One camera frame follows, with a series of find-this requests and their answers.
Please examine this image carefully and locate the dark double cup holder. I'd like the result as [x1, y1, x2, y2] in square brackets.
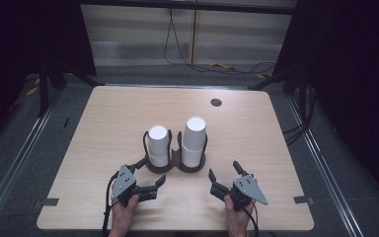
[142, 128, 209, 175]

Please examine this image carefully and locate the black metal stand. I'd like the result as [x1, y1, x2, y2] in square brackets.
[248, 65, 310, 113]
[38, 58, 106, 119]

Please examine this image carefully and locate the grey tape piece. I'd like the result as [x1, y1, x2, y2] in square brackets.
[34, 197, 60, 207]
[293, 196, 315, 205]

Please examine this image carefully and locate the metal floor rail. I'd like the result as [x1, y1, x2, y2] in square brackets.
[285, 94, 365, 237]
[0, 98, 57, 229]

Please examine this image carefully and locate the bundle of black cables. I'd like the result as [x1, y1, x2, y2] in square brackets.
[282, 85, 318, 146]

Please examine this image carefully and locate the dark curtain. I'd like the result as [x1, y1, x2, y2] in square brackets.
[272, 0, 379, 211]
[0, 0, 97, 146]

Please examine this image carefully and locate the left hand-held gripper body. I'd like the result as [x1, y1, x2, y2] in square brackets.
[111, 164, 141, 208]

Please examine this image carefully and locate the hand-held gripper cable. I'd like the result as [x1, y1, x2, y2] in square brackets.
[102, 171, 120, 237]
[243, 200, 261, 237]

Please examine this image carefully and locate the black hanging cable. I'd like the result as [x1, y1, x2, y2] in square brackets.
[163, 8, 277, 75]

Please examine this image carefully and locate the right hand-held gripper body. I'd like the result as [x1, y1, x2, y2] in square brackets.
[230, 175, 269, 211]

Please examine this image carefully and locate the right hand-held gripper cable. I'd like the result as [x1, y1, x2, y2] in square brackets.
[243, 200, 261, 237]

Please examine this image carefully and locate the white paper cup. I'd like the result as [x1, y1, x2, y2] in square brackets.
[147, 123, 172, 156]

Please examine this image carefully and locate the left hand-held gripper cable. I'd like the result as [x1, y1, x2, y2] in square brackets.
[102, 171, 120, 237]

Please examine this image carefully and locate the tall stack of white cups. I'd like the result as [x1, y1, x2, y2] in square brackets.
[181, 116, 208, 169]

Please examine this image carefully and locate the person's right hand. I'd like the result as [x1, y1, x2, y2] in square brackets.
[224, 195, 255, 237]

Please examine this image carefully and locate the person's left hand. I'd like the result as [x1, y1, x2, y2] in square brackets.
[108, 195, 140, 237]

